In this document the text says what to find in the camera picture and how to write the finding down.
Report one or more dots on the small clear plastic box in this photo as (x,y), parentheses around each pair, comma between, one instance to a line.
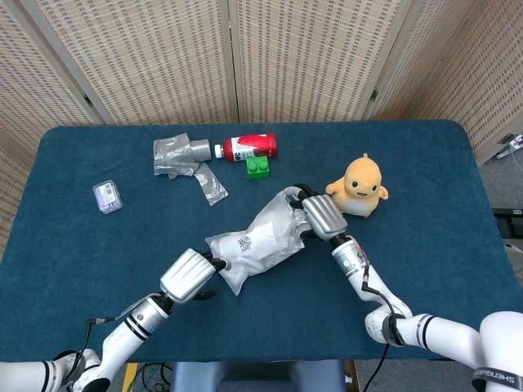
(107,197)

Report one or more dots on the blue felt table cover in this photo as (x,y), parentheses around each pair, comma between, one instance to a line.
(286,335)

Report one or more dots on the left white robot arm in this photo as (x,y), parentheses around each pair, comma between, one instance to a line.
(122,339)

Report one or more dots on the white power strip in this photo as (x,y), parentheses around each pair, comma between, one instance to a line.
(512,145)

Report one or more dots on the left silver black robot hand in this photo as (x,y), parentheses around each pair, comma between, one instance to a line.
(186,277)

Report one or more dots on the clear plastic bag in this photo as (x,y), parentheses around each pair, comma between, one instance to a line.
(237,277)

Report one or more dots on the black equipment box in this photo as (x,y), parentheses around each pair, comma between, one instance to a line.
(510,222)

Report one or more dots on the white clothes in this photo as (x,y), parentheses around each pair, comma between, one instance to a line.
(269,237)

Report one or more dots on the green building block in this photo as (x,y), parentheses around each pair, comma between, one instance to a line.
(258,168)

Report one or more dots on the red juice bottle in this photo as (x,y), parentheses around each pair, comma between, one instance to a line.
(253,145)

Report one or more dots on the yellow plush toy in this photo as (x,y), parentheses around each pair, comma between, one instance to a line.
(363,175)

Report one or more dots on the woven folding screen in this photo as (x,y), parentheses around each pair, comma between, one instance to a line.
(163,61)

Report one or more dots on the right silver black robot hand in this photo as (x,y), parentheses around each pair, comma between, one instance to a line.
(324,216)

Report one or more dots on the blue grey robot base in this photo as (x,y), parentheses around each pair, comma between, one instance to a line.
(257,377)

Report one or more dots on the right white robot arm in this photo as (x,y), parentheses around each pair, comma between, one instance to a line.
(441,330)

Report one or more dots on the grey garbage bag roll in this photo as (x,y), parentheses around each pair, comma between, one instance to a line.
(175,153)

